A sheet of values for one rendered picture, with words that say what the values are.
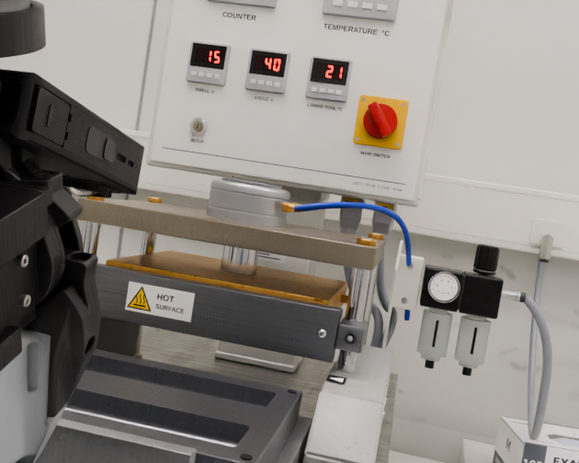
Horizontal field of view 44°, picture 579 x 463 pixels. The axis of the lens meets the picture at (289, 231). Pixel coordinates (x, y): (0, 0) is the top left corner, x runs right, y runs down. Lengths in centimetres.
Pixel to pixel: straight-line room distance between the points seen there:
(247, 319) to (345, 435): 14
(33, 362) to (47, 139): 9
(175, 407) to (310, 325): 16
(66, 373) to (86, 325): 3
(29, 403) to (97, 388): 19
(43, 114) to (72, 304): 7
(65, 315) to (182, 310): 34
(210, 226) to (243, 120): 25
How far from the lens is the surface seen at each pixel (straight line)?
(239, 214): 67
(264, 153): 84
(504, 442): 111
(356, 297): 61
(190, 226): 63
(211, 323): 62
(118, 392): 50
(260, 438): 45
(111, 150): 32
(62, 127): 29
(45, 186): 27
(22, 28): 24
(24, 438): 33
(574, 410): 127
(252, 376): 84
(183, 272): 65
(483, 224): 116
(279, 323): 60
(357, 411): 55
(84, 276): 29
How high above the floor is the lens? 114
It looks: 3 degrees down
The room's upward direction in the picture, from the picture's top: 9 degrees clockwise
